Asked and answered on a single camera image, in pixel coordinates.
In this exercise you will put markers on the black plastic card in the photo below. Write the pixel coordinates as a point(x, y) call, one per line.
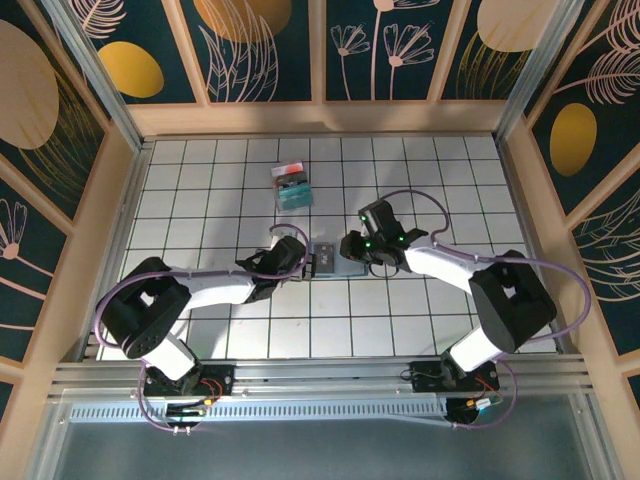
point(325, 265)
point(292, 181)

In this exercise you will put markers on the clear packaged item box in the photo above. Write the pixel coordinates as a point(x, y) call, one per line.
point(300, 207)

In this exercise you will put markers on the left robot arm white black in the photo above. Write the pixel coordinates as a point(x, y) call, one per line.
point(170, 355)

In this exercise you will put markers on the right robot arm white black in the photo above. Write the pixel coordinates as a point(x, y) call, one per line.
point(470, 352)

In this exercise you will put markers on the teal plastic card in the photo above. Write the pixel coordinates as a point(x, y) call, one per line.
point(295, 199)

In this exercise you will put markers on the white card with red circle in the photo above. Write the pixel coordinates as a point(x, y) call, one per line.
point(287, 169)

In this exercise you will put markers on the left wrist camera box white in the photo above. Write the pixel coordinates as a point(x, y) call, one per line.
point(286, 234)

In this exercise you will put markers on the aluminium frame rail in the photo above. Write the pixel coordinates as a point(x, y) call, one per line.
point(325, 375)

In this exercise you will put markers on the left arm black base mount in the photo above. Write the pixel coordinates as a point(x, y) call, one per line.
point(220, 377)

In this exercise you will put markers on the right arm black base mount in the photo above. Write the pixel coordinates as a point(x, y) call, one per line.
point(425, 377)

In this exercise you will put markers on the aluminium corner post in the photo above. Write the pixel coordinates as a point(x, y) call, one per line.
point(530, 75)
point(107, 95)

